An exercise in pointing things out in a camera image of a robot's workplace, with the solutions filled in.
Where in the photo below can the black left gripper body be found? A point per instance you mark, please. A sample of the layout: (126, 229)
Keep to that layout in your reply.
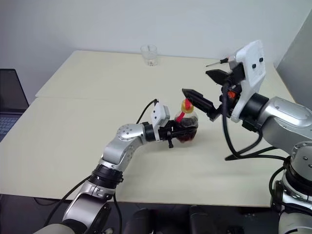
(169, 134)

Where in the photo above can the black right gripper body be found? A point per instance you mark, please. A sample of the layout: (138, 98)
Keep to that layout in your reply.
(229, 97)

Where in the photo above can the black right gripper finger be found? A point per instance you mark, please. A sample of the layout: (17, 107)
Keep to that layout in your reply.
(218, 76)
(200, 101)

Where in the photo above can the clear bottle with dark drink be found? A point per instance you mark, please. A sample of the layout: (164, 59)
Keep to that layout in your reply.
(189, 122)

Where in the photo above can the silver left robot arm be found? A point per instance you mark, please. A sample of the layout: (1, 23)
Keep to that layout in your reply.
(117, 151)

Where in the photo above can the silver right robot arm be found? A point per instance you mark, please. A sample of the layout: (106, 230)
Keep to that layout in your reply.
(287, 117)

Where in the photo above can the clear glass tumbler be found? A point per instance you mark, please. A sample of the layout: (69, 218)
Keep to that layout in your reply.
(149, 56)

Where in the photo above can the grey panel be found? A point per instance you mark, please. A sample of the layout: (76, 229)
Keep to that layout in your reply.
(299, 61)

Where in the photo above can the grey robot body shell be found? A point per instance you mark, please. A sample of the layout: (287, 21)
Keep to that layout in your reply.
(48, 229)

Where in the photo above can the dark laptop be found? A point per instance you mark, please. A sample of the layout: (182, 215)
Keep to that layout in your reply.
(11, 97)

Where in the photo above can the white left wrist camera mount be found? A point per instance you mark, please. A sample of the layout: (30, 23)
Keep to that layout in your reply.
(158, 114)

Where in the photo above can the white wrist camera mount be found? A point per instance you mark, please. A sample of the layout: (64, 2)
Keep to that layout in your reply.
(253, 73)
(158, 114)

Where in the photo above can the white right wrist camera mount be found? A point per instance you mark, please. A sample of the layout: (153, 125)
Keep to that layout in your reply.
(253, 73)

